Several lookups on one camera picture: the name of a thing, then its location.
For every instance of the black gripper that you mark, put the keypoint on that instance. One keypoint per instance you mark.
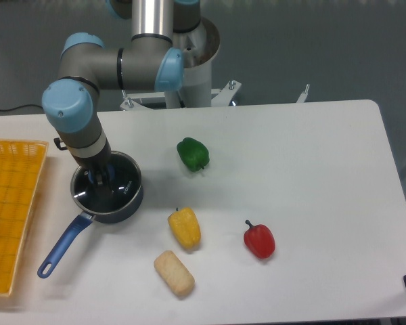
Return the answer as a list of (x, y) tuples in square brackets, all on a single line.
[(92, 153)]

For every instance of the glass pot lid blue knob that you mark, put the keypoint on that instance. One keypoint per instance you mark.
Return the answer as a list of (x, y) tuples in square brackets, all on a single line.
[(124, 194)]

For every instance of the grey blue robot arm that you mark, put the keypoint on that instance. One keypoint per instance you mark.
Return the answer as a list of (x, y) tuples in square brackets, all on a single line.
[(149, 62)]

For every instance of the yellow woven basket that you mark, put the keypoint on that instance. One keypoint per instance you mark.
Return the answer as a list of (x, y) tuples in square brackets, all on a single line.
[(21, 164)]

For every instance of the green bell pepper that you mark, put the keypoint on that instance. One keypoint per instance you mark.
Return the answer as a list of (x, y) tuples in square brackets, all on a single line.
[(193, 154)]

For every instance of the yellow bell pepper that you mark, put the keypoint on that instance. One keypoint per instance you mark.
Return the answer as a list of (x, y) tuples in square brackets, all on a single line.
[(185, 228)]

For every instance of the beige bread loaf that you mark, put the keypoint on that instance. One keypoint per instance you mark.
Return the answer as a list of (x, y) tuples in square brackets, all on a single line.
[(173, 272)]

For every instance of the red bell pepper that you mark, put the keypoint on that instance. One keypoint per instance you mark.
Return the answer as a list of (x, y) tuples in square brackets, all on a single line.
[(259, 240)]

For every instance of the dark pot with blue handle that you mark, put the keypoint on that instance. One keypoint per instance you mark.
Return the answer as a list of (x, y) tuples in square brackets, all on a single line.
[(80, 223)]

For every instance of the white metal base frame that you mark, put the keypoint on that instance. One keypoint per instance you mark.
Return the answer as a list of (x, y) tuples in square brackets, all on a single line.
[(220, 97)]

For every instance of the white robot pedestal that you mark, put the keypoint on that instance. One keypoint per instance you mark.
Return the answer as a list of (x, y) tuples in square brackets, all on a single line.
[(199, 48)]

